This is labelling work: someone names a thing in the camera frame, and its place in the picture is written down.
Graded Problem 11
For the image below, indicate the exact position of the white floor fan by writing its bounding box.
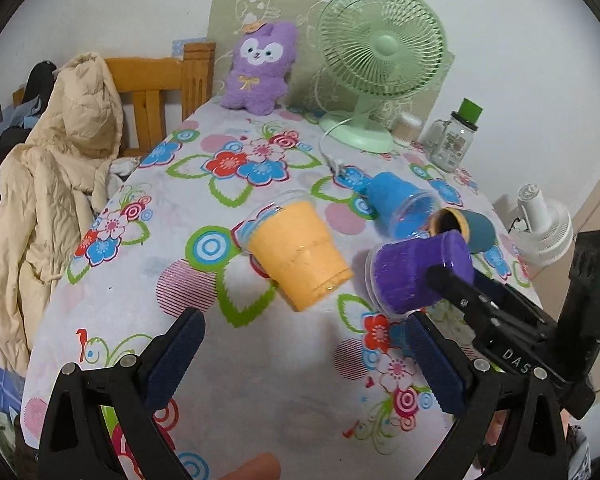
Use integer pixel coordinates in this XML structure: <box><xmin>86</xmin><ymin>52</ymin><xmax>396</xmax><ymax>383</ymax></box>
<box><xmin>510</xmin><ymin>183</ymin><xmax>573</xmax><ymax>268</ymax></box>

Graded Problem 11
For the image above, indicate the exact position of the orange plastic cup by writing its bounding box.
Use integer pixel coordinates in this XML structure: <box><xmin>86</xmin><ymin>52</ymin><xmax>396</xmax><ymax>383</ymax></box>
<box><xmin>235</xmin><ymin>190</ymin><xmax>353</xmax><ymax>312</ymax></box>

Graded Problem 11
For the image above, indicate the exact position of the purple plastic cup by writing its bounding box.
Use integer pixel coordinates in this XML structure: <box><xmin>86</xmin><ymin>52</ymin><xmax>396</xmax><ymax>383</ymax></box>
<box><xmin>364</xmin><ymin>230</ymin><xmax>475</xmax><ymax>318</ymax></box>

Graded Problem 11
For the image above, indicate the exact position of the blue plastic cup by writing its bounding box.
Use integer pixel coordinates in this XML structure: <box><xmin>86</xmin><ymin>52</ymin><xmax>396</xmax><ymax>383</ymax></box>
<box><xmin>367</xmin><ymin>171</ymin><xmax>440</xmax><ymax>240</ymax></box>

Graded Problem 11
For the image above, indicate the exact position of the teal cup with yellow rim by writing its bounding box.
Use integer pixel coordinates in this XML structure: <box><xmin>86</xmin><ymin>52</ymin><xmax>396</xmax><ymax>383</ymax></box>
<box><xmin>427</xmin><ymin>207</ymin><xmax>496</xmax><ymax>255</ymax></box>

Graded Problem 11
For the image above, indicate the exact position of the beige puffer jacket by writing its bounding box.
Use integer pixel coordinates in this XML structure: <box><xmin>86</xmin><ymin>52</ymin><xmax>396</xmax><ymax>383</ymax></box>
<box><xmin>0</xmin><ymin>52</ymin><xmax>123</xmax><ymax>376</ymax></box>

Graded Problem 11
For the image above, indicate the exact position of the wooden chair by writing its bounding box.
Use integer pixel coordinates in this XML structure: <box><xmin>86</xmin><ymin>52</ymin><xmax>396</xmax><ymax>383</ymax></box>
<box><xmin>16</xmin><ymin>42</ymin><xmax>215</xmax><ymax>162</ymax></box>

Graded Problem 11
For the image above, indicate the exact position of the cotton swab container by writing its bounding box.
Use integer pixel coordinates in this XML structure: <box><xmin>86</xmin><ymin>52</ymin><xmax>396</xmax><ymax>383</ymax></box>
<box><xmin>392</xmin><ymin>112</ymin><xmax>424</xmax><ymax>146</ymax></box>

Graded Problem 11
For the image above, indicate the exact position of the floral tablecloth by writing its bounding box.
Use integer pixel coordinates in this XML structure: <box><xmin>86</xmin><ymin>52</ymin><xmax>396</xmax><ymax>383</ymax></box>
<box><xmin>19</xmin><ymin>96</ymin><xmax>544</xmax><ymax>480</ymax></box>

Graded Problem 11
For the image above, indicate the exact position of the beige patterned placemat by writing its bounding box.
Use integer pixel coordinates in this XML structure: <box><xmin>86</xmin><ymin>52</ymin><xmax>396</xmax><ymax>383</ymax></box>
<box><xmin>206</xmin><ymin>0</ymin><xmax>456</xmax><ymax>126</ymax></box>

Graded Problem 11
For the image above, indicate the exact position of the green desk fan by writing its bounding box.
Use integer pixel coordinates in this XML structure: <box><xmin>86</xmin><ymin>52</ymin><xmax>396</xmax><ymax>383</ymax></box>
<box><xmin>316</xmin><ymin>0</ymin><xmax>446</xmax><ymax>154</ymax></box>

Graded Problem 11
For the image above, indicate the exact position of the glass mason jar green lid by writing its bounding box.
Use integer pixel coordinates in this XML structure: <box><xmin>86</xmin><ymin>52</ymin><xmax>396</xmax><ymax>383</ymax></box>
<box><xmin>424</xmin><ymin>99</ymin><xmax>482</xmax><ymax>172</ymax></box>

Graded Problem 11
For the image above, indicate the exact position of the white fan power cable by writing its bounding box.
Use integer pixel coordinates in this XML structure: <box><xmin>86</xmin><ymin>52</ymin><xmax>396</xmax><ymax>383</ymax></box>
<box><xmin>318</xmin><ymin>116</ymin><xmax>354</xmax><ymax>176</ymax></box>

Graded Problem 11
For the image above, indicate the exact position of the purple plush toy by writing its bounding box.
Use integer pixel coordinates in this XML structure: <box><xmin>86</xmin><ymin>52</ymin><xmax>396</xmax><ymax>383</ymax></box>
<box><xmin>221</xmin><ymin>21</ymin><xmax>298</xmax><ymax>116</ymax></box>

